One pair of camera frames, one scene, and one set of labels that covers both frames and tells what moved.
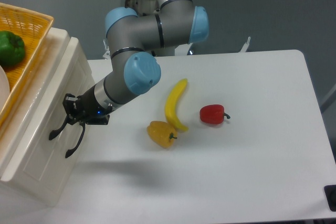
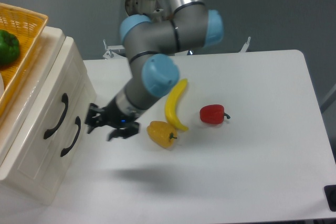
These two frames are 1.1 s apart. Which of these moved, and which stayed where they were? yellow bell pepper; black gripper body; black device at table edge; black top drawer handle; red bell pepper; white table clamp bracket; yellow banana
Moved: black gripper body; black top drawer handle
Stayed: red bell pepper; yellow banana; white table clamp bracket; black device at table edge; yellow bell pepper
